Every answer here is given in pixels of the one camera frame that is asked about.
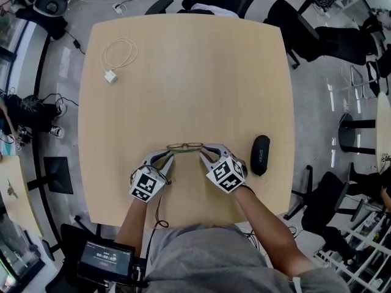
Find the black glasses case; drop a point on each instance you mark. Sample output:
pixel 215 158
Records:
pixel 260 156

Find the person's right forearm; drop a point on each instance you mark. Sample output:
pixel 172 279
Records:
pixel 268 227

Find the black screen device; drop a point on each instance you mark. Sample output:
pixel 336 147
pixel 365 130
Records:
pixel 105 258

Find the white power strip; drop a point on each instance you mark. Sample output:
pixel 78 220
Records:
pixel 119 8

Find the small gray tool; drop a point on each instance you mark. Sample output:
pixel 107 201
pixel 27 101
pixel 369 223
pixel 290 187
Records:
pixel 12 191

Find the round wooden table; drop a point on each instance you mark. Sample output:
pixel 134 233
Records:
pixel 384 127

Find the low white rack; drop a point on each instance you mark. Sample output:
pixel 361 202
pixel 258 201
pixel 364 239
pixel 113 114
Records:
pixel 366 240

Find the person's gray shirt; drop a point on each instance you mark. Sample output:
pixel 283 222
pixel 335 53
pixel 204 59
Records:
pixel 207 261

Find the person's left forearm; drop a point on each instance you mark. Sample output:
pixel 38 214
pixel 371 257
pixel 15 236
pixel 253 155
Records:
pixel 134 221

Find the white backpack pod device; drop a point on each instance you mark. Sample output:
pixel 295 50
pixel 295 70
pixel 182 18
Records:
pixel 50 3

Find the black power adapter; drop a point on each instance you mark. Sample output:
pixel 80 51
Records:
pixel 77 44

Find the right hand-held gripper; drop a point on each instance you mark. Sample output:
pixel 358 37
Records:
pixel 227 174

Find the black floor base plate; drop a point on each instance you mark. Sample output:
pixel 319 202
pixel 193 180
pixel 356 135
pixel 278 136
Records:
pixel 58 175

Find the eyeglasses with thin frame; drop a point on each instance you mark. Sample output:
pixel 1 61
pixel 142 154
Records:
pixel 175 146

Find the reclined black office chair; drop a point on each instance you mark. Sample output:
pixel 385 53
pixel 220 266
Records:
pixel 336 44

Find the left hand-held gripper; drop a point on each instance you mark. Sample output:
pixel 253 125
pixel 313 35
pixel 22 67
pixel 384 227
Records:
pixel 146 185

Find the small wooden desk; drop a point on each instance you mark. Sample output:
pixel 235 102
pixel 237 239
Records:
pixel 18 212

